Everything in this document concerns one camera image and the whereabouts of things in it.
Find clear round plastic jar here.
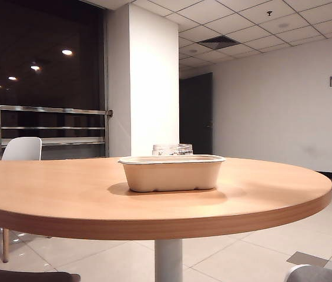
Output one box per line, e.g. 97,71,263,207
153,143,194,157

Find dark door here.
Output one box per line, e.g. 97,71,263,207
179,72,213,155

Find steel handrail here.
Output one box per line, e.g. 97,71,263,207
0,103,114,159

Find dark brown chair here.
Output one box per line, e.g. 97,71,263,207
0,266,81,282

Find white table pedestal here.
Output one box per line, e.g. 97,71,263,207
154,239,183,282

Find ceiling air vent grille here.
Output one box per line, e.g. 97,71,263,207
196,35,237,49

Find beige rectangular pulp container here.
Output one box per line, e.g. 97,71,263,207
118,155,227,193

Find grey floor plate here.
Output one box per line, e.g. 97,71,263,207
286,251,330,268

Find white shell chair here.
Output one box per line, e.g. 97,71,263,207
1,136,52,263

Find grey chair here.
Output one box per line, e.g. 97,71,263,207
284,264,332,282

